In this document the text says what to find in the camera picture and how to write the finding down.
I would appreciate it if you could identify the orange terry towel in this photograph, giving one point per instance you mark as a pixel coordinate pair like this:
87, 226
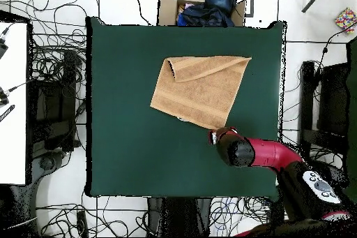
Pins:
200, 92

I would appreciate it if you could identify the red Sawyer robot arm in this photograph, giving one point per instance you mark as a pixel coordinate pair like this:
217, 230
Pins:
273, 152

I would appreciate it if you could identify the dark green table cloth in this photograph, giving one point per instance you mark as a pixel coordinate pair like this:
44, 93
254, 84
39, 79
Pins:
139, 151

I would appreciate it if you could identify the dark blue clothes pile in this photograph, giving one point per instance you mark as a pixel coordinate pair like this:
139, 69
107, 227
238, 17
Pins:
209, 12

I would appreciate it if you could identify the cardboard box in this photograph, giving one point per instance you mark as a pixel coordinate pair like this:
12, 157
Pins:
167, 9

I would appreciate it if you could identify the green covered side table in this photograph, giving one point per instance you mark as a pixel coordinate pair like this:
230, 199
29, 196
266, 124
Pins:
352, 109

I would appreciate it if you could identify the black power strip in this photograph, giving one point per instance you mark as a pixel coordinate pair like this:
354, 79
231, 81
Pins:
82, 222

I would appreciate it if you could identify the black equipment stand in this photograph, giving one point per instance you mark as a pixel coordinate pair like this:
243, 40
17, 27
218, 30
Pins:
55, 115

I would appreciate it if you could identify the multicoloured dotted cloth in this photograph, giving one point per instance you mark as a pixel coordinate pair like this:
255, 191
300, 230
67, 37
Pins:
345, 20

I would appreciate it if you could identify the white side table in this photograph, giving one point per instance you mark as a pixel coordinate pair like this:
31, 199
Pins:
14, 137

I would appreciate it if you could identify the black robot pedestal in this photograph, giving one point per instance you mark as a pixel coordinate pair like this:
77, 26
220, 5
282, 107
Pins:
178, 215

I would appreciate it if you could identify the black floor frame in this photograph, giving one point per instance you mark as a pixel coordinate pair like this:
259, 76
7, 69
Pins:
332, 101

